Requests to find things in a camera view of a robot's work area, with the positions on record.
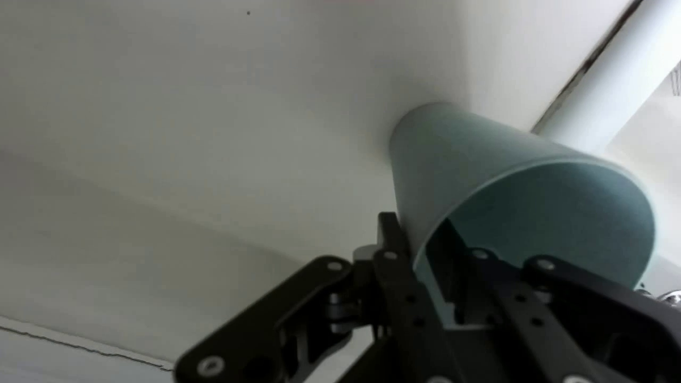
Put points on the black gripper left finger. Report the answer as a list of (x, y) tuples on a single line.
[(396, 319)]

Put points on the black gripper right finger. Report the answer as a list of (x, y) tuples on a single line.
[(567, 333)]

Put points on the light blue plastic cup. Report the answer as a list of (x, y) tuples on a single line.
[(482, 163)]

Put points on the white porcelain sink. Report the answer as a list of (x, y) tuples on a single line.
[(214, 141)]

